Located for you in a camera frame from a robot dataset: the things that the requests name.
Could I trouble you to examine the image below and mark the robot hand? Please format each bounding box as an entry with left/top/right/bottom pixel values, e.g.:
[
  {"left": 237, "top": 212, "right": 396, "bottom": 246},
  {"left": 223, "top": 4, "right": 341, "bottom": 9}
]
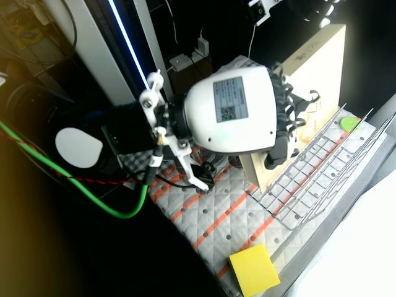
[
  {"left": 184, "top": 61, "right": 322, "bottom": 170},
  {"left": 286, "top": 0, "right": 341, "bottom": 29}
]

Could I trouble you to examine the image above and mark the wooden board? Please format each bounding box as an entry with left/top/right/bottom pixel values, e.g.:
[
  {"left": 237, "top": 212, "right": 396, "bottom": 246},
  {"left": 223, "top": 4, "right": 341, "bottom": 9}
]
[{"left": 238, "top": 23, "right": 347, "bottom": 194}]

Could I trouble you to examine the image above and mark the white power box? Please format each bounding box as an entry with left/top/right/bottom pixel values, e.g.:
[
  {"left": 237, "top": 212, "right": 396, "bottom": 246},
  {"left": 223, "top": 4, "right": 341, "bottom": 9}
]
[{"left": 168, "top": 53, "right": 195, "bottom": 73}]

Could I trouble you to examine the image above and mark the white plug adapter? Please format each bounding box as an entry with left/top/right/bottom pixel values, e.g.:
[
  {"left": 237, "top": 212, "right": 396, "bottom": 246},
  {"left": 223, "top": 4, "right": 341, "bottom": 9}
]
[{"left": 196, "top": 27, "right": 210, "bottom": 57}]

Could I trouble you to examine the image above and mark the white quilt with orange stripes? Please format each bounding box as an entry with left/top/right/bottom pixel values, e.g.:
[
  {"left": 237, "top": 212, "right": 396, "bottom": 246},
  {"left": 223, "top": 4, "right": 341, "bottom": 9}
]
[{"left": 119, "top": 55, "right": 396, "bottom": 297}]

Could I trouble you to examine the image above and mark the green disc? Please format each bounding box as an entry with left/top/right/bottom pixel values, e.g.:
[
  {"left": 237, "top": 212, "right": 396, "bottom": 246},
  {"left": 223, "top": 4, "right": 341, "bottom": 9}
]
[{"left": 339, "top": 116, "right": 361, "bottom": 133}]

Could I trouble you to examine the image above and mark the white pillar with blue light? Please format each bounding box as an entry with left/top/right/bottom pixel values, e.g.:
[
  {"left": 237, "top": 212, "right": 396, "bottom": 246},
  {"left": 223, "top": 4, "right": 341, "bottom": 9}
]
[{"left": 43, "top": 0, "right": 174, "bottom": 106}]

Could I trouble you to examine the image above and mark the yellow block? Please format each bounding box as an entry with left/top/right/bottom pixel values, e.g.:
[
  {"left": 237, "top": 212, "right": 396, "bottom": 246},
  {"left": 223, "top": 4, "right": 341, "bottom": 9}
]
[{"left": 228, "top": 243, "right": 282, "bottom": 297}]

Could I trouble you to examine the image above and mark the wire dish rack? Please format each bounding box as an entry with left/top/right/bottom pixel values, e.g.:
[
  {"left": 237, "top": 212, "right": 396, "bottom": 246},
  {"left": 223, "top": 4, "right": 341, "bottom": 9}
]
[{"left": 247, "top": 103, "right": 396, "bottom": 231}]

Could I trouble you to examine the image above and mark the red black twisted cable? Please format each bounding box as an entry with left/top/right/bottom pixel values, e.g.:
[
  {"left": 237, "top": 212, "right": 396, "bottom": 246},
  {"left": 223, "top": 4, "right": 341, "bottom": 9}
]
[{"left": 0, "top": 129, "right": 139, "bottom": 187}]

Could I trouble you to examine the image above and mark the green cable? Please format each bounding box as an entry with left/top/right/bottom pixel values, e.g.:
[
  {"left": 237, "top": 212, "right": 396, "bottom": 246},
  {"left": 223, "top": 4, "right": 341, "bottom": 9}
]
[{"left": 0, "top": 120, "right": 149, "bottom": 220}]

